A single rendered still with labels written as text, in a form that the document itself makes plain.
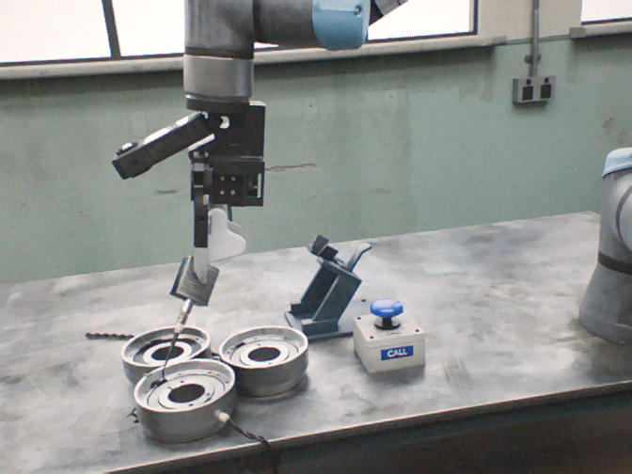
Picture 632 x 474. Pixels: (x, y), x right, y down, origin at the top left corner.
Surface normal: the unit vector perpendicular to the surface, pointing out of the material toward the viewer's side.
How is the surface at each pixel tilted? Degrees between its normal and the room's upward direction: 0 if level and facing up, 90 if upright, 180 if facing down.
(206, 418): 90
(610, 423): 0
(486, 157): 90
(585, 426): 0
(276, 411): 0
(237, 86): 94
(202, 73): 87
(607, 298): 73
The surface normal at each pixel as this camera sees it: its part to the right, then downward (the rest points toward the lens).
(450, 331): -0.07, -0.95
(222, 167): 0.18, 0.29
